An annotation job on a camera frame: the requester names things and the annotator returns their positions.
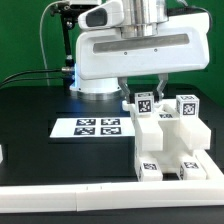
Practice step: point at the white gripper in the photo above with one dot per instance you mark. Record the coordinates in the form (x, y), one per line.
(180, 45)

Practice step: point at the white tagged cube nut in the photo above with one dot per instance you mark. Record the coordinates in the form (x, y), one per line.
(187, 105)
(144, 103)

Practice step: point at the white chair seat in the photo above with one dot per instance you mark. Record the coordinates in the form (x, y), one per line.
(170, 156)

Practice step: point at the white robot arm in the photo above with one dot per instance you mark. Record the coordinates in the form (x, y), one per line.
(125, 38)

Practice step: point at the white L-shaped fence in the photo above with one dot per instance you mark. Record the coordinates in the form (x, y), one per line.
(122, 195)

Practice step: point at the white marker base plate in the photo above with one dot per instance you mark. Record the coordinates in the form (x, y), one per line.
(92, 127)

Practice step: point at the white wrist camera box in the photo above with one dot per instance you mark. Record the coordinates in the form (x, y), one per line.
(107, 15)

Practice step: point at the black camera on stand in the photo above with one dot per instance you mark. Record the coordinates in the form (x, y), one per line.
(69, 11)

